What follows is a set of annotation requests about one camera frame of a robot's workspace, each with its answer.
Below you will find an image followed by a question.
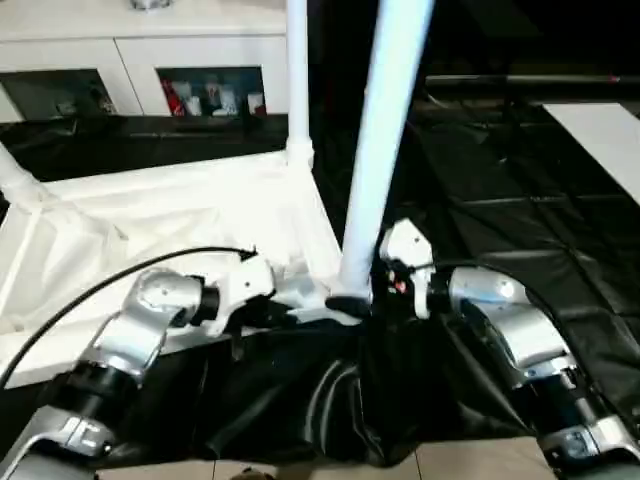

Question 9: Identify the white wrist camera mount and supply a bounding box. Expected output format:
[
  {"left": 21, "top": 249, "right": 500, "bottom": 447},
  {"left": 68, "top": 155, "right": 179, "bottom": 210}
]
[
  {"left": 379, "top": 219, "right": 435, "bottom": 321},
  {"left": 204, "top": 252, "right": 277, "bottom": 338}
]

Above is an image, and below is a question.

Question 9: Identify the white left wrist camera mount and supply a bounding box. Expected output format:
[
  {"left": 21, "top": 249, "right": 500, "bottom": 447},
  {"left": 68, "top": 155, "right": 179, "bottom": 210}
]
[{"left": 204, "top": 252, "right": 277, "bottom": 338}]

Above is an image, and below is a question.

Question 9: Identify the black plastic mat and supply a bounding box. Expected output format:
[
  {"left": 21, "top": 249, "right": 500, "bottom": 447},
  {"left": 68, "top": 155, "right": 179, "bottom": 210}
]
[{"left": 0, "top": 95, "right": 640, "bottom": 469}]

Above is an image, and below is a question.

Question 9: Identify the white cabinet with glass doors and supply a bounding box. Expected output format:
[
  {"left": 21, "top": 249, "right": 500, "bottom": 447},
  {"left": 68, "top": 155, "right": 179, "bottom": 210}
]
[{"left": 0, "top": 0, "right": 293, "bottom": 123}]

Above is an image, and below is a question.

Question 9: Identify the white board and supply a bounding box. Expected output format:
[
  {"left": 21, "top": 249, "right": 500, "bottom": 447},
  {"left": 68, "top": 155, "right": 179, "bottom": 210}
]
[{"left": 542, "top": 102, "right": 640, "bottom": 207}]

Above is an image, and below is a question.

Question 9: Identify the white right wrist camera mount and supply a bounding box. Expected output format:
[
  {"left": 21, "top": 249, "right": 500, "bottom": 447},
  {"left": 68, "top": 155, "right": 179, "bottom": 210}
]
[{"left": 379, "top": 219, "right": 435, "bottom": 321}]

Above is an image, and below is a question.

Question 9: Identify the white plastic table leg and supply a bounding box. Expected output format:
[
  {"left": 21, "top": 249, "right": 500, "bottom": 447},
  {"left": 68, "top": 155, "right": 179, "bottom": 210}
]
[
  {"left": 0, "top": 143, "right": 45, "bottom": 206},
  {"left": 337, "top": 0, "right": 437, "bottom": 301},
  {"left": 284, "top": 0, "right": 315, "bottom": 169}
]

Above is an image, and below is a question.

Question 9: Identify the white plastic table top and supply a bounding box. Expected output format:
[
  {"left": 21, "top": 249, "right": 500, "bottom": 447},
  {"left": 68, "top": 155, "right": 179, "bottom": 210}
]
[{"left": 0, "top": 148, "right": 373, "bottom": 389}]

